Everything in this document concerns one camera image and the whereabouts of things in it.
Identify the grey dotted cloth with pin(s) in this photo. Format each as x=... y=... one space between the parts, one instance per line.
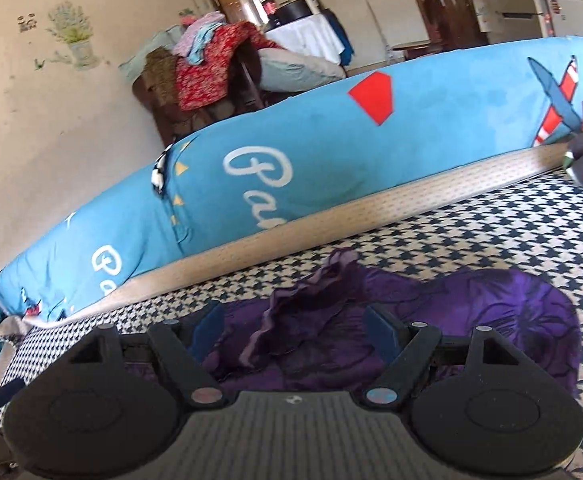
x=11 y=329

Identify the black and white striped cloth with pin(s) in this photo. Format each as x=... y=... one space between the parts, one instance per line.
x=160 y=172

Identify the blue printed quilt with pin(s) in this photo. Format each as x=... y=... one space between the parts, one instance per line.
x=321 y=160

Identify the purple floral shirt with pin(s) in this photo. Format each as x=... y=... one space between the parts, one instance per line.
x=471 y=310

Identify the blue cloth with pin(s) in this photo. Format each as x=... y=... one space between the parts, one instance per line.
x=341 y=35

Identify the houndstooth bed mat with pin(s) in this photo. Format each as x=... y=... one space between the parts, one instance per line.
x=471 y=240

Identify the lavender pot wall sticker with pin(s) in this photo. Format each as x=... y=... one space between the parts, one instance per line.
x=76 y=35

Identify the pale green cloth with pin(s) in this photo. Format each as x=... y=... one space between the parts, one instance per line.
x=136 y=65

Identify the small dark wall sticker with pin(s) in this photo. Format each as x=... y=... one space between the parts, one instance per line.
x=27 y=24

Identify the dark wooden door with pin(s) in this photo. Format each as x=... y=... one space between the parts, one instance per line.
x=451 y=10

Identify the white tablecloth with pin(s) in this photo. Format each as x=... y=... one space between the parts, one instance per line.
x=306 y=35

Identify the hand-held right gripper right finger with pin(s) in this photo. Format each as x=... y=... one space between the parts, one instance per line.
x=380 y=332

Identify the grey pillow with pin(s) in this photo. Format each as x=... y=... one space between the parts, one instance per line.
x=291 y=72

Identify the red floral garment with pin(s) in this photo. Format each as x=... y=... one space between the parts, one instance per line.
x=206 y=70

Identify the pink and blue clothes pile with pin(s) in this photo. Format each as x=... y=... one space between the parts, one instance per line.
x=199 y=37

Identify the pile of clothes on chair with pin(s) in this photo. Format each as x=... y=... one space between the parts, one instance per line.
x=171 y=120

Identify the black pot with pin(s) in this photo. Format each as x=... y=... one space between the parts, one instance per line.
x=289 y=15

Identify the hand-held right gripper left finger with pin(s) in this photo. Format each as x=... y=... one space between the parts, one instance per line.
x=209 y=330

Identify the beige dotted mattress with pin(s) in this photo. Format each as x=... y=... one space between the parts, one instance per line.
x=321 y=220

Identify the brown patterned garment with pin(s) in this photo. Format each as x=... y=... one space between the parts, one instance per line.
x=164 y=72

